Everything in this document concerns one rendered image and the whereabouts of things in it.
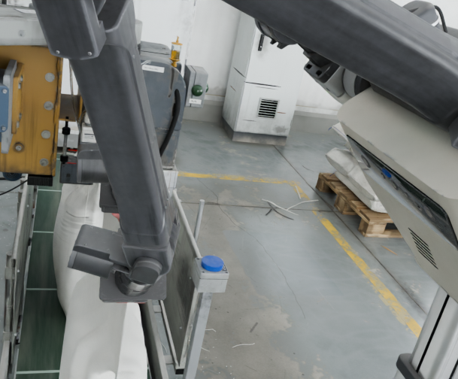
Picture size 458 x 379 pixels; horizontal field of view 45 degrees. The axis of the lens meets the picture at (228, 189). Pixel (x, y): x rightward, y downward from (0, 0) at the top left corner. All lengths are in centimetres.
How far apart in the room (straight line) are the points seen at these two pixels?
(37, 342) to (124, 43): 150
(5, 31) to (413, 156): 77
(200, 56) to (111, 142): 502
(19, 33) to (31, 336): 106
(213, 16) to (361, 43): 510
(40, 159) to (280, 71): 395
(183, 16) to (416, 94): 370
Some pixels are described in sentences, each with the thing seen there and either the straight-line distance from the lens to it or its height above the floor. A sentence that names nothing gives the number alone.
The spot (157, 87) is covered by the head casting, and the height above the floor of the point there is 128.
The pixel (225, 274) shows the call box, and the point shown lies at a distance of 146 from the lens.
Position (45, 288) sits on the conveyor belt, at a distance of 213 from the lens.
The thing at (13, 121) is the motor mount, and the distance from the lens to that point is 124.
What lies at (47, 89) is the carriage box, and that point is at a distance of 135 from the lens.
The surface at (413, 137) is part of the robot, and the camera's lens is 85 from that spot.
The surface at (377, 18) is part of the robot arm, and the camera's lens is 44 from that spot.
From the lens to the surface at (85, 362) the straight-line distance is 119.
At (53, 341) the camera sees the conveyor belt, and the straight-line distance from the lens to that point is 190.
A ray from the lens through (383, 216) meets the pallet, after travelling 401.
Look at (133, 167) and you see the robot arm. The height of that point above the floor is 138.
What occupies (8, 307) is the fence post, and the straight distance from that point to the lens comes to 177.
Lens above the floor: 160
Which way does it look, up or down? 23 degrees down
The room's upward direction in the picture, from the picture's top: 12 degrees clockwise
